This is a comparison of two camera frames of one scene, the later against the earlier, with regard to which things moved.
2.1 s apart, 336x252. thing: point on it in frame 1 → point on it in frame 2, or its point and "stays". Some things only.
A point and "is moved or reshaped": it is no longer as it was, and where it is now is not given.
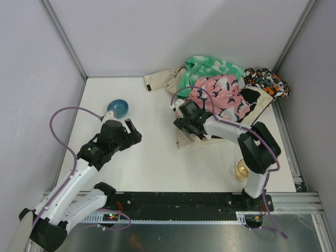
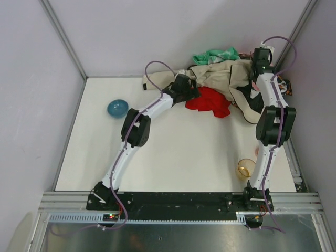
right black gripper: (184, 124) → (254, 85)
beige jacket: (170, 80) is moved or reshaped
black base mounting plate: (191, 202) stays
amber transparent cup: (242, 171) stays
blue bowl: (119, 107) stays
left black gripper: (128, 137) → (191, 91)
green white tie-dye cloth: (199, 66) → (215, 56)
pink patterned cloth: (229, 104) → (251, 55)
